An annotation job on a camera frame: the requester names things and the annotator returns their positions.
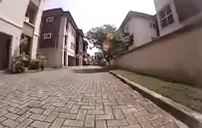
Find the brown and white building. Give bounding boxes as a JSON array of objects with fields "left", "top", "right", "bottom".
[{"left": 37, "top": 7, "right": 90, "bottom": 69}]

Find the beige boundary wall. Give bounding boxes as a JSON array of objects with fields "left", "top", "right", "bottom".
[{"left": 110, "top": 8, "right": 202, "bottom": 90}]

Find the concrete kerb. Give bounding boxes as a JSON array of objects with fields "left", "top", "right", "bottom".
[{"left": 108, "top": 69, "right": 202, "bottom": 128}]

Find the grass strip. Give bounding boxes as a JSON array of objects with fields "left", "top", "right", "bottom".
[{"left": 110, "top": 68, "right": 202, "bottom": 118}]

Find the green bush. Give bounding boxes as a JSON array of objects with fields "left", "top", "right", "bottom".
[
  {"left": 28, "top": 54, "right": 49, "bottom": 71},
  {"left": 10, "top": 53, "right": 31, "bottom": 74}
]

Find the cream building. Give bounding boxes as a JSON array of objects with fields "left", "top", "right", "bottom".
[{"left": 0, "top": 0, "right": 45, "bottom": 72}]

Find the green tree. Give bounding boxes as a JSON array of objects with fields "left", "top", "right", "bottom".
[{"left": 85, "top": 23, "right": 130, "bottom": 70}]

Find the white house with grey roof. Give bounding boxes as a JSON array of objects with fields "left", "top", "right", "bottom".
[{"left": 117, "top": 10, "right": 160, "bottom": 52}]

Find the grey brick paved road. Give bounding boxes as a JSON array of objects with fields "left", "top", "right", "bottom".
[{"left": 0, "top": 65, "right": 191, "bottom": 128}]

